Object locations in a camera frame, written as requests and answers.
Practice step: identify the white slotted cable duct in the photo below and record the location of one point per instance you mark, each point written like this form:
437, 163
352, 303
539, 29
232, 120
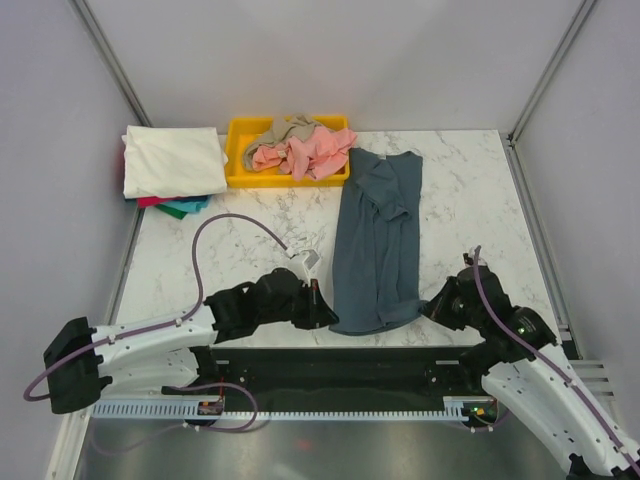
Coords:
193, 410

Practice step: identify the left aluminium post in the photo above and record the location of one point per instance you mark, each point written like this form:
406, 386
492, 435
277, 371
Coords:
98, 38

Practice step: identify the yellow plastic bin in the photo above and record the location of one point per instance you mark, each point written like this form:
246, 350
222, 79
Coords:
244, 130

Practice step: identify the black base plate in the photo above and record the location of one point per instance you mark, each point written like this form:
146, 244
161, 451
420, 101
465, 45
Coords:
341, 379

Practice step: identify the folded green t-shirt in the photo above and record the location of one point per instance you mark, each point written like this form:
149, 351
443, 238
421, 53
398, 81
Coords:
175, 210

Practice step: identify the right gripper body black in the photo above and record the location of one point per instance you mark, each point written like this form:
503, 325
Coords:
450, 310

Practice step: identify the folded red t-shirt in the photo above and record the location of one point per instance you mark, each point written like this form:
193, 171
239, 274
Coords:
146, 202

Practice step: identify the pink t-shirt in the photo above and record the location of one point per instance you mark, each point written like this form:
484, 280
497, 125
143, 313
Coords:
322, 155

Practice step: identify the folded white t-shirt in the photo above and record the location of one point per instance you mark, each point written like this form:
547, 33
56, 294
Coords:
173, 162

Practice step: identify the folded light blue t-shirt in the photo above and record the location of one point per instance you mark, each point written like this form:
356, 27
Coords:
200, 201

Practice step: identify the blue-grey t-shirt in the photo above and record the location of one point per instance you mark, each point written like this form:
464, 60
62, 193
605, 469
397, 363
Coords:
375, 267

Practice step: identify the beige t-shirt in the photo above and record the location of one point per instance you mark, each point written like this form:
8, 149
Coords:
298, 125

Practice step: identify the aluminium post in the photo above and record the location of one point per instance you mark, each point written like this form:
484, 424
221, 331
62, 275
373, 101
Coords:
98, 38
571, 34

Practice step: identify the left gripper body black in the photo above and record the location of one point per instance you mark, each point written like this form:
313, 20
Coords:
301, 310

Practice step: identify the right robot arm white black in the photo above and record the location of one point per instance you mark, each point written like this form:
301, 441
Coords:
521, 364

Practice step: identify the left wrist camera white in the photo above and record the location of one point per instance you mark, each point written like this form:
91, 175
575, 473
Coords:
304, 264

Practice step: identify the right aluminium post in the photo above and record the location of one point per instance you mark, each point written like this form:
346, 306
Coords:
571, 34

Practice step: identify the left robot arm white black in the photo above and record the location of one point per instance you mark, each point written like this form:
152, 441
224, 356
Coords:
82, 360

